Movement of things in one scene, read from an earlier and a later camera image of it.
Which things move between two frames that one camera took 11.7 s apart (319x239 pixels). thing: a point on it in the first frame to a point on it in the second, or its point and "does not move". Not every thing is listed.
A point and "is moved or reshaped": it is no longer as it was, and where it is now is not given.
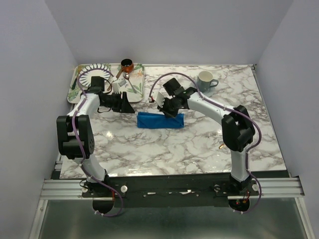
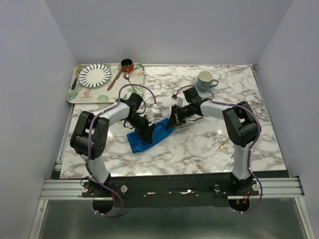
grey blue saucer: [210, 92] does not move
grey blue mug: [204, 79] does not move
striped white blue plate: [86, 72] does not move
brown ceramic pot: [127, 65] does not move
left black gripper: [122, 105] to [147, 136]
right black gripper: [174, 114] to [173, 122]
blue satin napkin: [148, 120] is moved or reshaped
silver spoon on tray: [126, 76] does not move
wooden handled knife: [110, 86] does not move
